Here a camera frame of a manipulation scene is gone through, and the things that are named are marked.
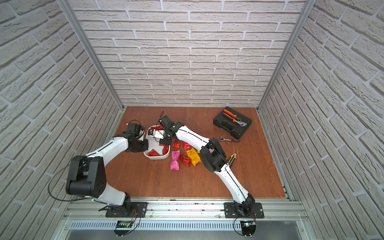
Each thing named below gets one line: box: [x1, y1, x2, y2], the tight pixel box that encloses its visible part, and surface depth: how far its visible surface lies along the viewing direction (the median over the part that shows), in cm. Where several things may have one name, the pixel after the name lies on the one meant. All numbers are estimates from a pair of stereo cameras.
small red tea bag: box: [179, 152, 192, 167], surface depth 89 cm
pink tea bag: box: [170, 150, 180, 170], surface depth 87 cm
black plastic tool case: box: [213, 106, 252, 140], surface depth 106 cm
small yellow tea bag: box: [186, 148, 202, 167], surface depth 92 cm
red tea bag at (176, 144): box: [172, 138, 181, 149], surface depth 98 cm
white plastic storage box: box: [143, 124, 171, 160], surface depth 94 cm
